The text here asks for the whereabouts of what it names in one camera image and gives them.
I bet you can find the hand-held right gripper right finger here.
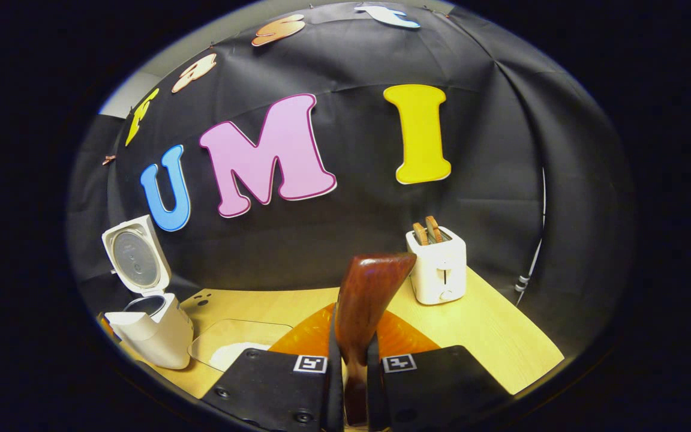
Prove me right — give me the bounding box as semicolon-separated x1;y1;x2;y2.
366;309;513;432

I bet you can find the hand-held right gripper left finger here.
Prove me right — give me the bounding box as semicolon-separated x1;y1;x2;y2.
202;303;345;432

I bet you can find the white rice heap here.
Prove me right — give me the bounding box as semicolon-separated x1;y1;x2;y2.
209;342;271;373

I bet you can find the brown wooden spoon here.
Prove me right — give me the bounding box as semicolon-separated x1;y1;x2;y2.
335;253;417;428

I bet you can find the white rice cooker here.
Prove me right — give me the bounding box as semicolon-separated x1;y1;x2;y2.
101;215;194;370

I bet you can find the clear plastic container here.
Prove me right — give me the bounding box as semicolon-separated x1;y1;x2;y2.
188;319;294;373

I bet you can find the white toaster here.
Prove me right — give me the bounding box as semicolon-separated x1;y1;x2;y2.
405;226;467;305

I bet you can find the black backdrop cloth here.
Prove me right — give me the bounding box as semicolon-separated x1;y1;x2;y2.
67;3;637;355

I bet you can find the white cable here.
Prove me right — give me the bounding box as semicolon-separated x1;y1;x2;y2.
513;168;547;293

